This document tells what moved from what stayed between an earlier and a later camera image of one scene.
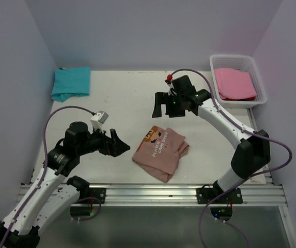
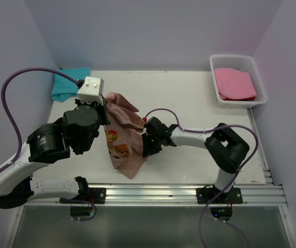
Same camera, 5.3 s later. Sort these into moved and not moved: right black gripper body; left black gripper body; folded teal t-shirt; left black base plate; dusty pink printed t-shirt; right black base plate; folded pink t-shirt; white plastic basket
Moved: dusty pink printed t-shirt; right black gripper body; left black gripper body
Not moved: left black base plate; right black base plate; white plastic basket; folded pink t-shirt; folded teal t-shirt
